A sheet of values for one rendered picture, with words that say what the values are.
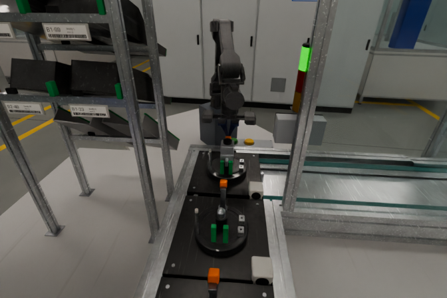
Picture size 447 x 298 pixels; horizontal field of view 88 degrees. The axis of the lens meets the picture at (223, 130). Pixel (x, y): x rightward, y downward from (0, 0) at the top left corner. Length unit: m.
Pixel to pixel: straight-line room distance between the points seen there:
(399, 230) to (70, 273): 0.92
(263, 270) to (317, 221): 0.27
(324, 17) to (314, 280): 0.63
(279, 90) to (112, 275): 3.43
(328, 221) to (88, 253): 0.70
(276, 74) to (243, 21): 0.90
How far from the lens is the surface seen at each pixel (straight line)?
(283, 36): 3.66
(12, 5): 0.68
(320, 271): 0.77
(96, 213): 0.94
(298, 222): 0.78
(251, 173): 0.83
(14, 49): 6.30
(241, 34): 3.66
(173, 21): 3.85
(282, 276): 0.63
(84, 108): 0.59
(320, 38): 0.53
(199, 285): 0.59
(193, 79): 3.91
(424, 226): 0.93
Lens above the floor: 1.48
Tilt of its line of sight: 28 degrees down
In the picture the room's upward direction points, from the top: 1 degrees clockwise
